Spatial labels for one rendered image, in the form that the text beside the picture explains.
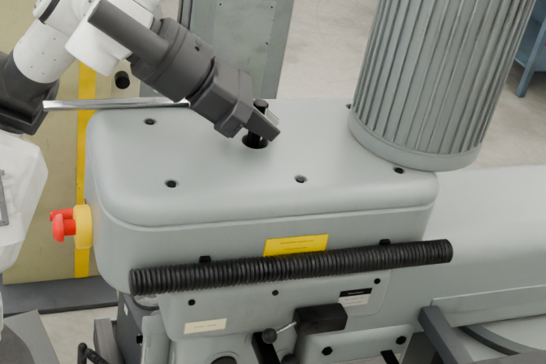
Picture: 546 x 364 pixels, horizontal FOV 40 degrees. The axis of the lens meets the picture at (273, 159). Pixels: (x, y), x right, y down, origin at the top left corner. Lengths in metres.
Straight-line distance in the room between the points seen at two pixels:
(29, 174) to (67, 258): 2.03
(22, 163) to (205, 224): 0.55
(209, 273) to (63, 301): 2.49
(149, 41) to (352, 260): 0.39
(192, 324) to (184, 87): 0.33
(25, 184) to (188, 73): 0.55
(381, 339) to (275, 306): 0.22
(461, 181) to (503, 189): 0.07
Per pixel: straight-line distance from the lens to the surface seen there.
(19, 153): 1.42
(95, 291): 3.46
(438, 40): 0.99
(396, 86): 1.02
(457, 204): 1.27
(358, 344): 1.23
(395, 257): 1.05
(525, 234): 1.28
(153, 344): 1.24
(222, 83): 0.97
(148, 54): 0.92
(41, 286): 3.49
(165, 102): 1.09
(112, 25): 0.91
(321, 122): 1.12
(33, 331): 2.80
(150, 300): 1.85
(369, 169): 1.04
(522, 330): 1.40
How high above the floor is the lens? 2.44
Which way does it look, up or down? 33 degrees down
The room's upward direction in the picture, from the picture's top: 11 degrees clockwise
